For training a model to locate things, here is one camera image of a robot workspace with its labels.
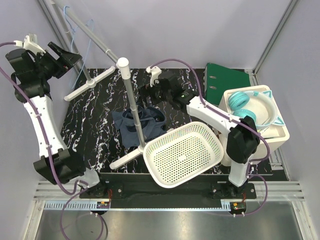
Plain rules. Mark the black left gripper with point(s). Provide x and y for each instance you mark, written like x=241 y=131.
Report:
x=65 y=60

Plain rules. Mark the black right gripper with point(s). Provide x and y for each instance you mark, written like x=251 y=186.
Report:
x=145 y=91

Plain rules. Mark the navy blue tank top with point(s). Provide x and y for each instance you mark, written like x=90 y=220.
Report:
x=152 y=122

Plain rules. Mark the light blue wire hanger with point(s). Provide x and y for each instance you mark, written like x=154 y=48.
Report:
x=79 y=44

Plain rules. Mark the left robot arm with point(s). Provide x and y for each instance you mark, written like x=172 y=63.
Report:
x=33 y=67

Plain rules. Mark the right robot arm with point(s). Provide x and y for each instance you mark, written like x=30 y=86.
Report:
x=241 y=133

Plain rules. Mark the white clothes rack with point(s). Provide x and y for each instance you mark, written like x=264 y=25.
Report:
x=89 y=128

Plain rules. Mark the white perforated plastic basket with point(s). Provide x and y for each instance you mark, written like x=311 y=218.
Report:
x=182 y=154

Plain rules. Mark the teal cat-ear headphones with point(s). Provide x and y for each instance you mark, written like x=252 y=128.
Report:
x=258 y=105

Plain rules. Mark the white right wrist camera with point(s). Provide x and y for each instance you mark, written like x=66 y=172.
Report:
x=155 y=72

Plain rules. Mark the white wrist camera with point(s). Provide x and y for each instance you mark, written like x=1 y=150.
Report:
x=30 y=43
x=155 y=72

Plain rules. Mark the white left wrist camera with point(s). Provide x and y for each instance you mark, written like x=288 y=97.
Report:
x=30 y=43

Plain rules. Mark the green ring binder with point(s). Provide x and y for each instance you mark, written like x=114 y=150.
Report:
x=218 y=79

